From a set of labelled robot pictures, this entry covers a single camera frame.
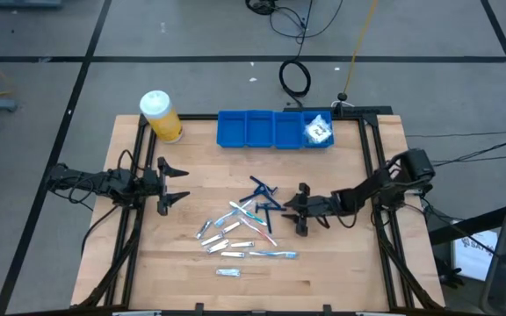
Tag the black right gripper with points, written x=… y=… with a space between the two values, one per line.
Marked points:
x=321 y=206

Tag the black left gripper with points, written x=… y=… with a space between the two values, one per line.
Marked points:
x=152 y=184

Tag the dark blue disposable razor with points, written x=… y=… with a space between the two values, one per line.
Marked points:
x=275 y=207
x=259 y=184
x=269 y=221
x=248 y=197

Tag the red white bagged toothbrush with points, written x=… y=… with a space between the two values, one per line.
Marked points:
x=259 y=231

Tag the teal white bagged toothbrush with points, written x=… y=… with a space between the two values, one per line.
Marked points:
x=248 y=213

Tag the blue white bagged toothbrush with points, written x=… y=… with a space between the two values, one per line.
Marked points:
x=275 y=254

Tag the silver nail clipper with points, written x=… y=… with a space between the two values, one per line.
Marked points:
x=242 y=244
x=212 y=240
x=231 y=227
x=204 y=229
x=232 y=254
x=218 y=246

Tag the light blue bagged toothbrush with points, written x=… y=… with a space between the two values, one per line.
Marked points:
x=226 y=216

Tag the bagged white cotton swabs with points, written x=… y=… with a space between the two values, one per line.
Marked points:
x=319 y=129

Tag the bagged metal whisks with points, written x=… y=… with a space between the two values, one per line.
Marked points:
x=228 y=272

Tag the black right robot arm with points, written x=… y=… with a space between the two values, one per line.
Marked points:
x=367 y=188

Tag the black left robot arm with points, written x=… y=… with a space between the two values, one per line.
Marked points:
x=95 y=184

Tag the yellow wipes canister white lid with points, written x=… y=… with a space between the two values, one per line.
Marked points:
x=163 y=118

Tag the black table clamp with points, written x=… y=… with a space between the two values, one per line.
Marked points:
x=327 y=309
x=199 y=308

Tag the black metal beam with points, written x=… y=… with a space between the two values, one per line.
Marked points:
x=468 y=226

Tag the white printed sign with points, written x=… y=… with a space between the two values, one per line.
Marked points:
x=472 y=263

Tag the black aluminium table frame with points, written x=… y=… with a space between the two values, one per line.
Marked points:
x=196 y=117

